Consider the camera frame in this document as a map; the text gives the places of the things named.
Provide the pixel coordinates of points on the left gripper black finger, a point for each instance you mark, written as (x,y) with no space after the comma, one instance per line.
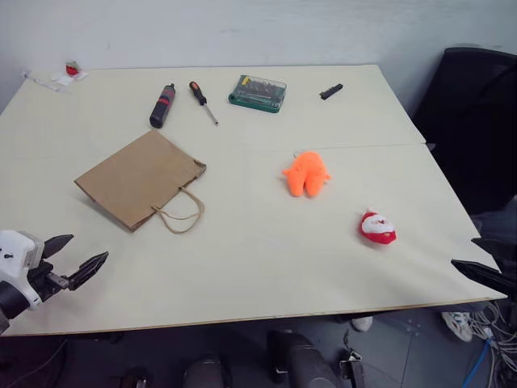
(89,267)
(55,245)

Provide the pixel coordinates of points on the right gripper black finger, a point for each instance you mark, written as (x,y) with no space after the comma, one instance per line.
(482,277)
(505,254)

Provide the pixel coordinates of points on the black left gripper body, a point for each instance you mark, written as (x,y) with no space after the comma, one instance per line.
(44,281)

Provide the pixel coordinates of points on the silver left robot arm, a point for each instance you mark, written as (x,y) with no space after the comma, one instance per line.
(7,299)

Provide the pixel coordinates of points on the brown paper bag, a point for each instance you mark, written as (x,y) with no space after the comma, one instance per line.
(139,180)

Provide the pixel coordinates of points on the white sneaker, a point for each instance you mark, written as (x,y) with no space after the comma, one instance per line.
(362,323)
(458,324)

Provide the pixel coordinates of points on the red white santa plush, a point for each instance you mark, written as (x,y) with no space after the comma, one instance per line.
(377,227)

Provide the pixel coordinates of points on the black office chair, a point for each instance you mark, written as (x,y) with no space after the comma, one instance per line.
(472,129)

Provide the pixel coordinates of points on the dark rounded shape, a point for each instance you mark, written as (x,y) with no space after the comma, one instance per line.
(204,374)
(301,359)

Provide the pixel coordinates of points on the clear plastic strip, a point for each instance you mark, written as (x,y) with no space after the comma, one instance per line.
(44,82)

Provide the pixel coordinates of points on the black red electric screwdriver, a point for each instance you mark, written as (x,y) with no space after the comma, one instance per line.
(162,106)

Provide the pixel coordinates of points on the small strawberry toy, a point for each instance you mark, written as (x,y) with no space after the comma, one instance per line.
(72,68)

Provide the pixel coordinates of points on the orange plush toy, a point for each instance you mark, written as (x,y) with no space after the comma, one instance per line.
(306,174)

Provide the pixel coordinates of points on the small black bit holder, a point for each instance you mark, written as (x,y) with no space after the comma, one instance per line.
(331,91)

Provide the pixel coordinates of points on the green screwdriver bit set box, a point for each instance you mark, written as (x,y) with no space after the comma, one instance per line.
(258,94)

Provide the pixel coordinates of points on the black metal bracket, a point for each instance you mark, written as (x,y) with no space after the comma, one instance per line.
(352,368)

